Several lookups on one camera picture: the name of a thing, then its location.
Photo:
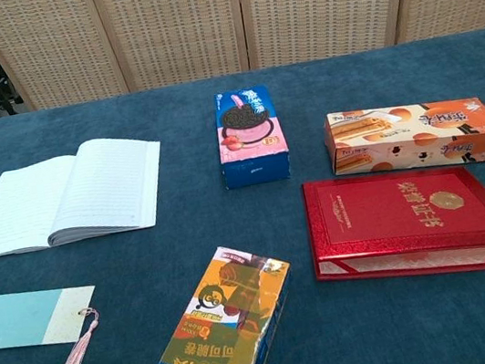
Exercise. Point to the blue pink cookie box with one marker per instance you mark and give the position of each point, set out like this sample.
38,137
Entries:
250,144

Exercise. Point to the blue velvet tablecloth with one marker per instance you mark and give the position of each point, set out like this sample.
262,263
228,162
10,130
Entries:
143,253

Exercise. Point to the yellow green cocoa snack box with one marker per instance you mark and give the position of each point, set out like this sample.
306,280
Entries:
228,323

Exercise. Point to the open lined notebook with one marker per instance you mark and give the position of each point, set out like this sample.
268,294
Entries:
101,190

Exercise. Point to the red certificate folder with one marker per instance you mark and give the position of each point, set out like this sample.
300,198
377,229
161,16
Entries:
390,214

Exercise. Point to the orange wafer snack box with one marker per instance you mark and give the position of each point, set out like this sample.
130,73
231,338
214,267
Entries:
402,138

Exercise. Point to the woven wooden folding screen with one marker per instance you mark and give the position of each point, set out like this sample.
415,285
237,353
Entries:
172,27

